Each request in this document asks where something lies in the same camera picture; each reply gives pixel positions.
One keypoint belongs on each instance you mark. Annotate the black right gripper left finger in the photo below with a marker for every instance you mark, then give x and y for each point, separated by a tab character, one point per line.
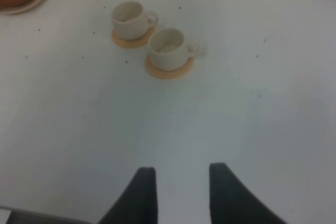
139	201

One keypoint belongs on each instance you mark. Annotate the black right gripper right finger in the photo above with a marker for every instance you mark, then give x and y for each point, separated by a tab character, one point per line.
231	202

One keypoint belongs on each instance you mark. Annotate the beige round teapot saucer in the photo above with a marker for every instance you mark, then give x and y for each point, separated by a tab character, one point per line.
22	9

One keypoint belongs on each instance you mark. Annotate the wooden coaster near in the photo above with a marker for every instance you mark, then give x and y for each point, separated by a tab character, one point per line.
162	74

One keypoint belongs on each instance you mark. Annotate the wooden coaster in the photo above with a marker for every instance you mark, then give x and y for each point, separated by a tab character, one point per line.
162	74
132	43

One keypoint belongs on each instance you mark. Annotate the white teacup near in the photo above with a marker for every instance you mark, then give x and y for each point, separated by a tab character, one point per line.
170	50

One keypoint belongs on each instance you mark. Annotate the white teacup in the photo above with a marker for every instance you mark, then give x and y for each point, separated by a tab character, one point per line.
170	50
131	21

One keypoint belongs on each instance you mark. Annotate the wooden coaster far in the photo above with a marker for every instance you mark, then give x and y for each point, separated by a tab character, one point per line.
132	43

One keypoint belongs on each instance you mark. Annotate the white teacup far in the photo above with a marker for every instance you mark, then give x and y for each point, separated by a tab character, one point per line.
131	21

